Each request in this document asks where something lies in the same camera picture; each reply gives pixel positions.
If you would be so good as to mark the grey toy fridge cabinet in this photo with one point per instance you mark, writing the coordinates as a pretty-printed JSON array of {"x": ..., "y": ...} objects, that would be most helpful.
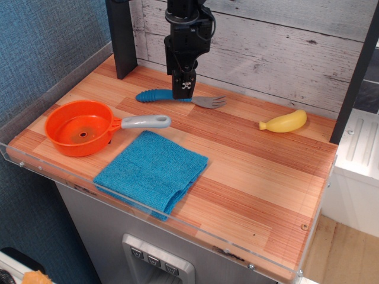
[{"x": 102, "y": 226}]

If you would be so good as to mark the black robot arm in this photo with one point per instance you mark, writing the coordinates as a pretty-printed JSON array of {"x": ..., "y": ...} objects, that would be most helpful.
[{"x": 189, "y": 13}]

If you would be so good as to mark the dark grey left post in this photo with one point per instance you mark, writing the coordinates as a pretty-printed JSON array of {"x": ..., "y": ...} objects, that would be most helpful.
[{"x": 122, "y": 37}]

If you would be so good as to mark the silver dispenser button panel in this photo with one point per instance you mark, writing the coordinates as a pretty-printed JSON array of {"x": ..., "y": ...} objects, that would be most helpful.
[{"x": 151, "y": 264}]

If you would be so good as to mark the blue folded cloth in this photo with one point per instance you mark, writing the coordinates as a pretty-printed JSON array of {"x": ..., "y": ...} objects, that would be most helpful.
[{"x": 152, "y": 174}]

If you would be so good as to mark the white ribbed appliance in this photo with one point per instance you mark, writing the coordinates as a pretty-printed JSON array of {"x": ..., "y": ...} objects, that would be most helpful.
[{"x": 351, "y": 197}]

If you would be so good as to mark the black orange object corner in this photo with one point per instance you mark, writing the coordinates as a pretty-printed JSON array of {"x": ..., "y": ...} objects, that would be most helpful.
[{"x": 17, "y": 267}]

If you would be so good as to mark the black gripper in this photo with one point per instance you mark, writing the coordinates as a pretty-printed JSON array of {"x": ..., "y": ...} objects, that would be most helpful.
[{"x": 184, "y": 45}]

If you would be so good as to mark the clear acrylic guard rail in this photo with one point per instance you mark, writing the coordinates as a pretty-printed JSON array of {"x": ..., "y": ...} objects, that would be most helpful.
[{"x": 212, "y": 197}]

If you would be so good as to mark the yellow toy banana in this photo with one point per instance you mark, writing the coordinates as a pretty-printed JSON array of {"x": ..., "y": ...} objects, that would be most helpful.
[{"x": 285, "y": 123}]

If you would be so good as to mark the blue handled metal fork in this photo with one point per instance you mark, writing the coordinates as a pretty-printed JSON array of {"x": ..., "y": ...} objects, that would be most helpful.
[{"x": 167, "y": 95}]

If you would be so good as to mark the dark grey post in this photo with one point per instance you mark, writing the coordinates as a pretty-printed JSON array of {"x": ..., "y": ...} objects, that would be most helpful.
[
  {"x": 122, "y": 37},
  {"x": 357, "y": 78}
]

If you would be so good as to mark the orange toy pan grey handle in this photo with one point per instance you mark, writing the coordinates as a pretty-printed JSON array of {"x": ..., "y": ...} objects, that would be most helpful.
[{"x": 84, "y": 127}]

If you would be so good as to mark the dark grey right post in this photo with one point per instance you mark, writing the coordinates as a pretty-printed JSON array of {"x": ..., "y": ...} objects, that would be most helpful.
[{"x": 357, "y": 78}]

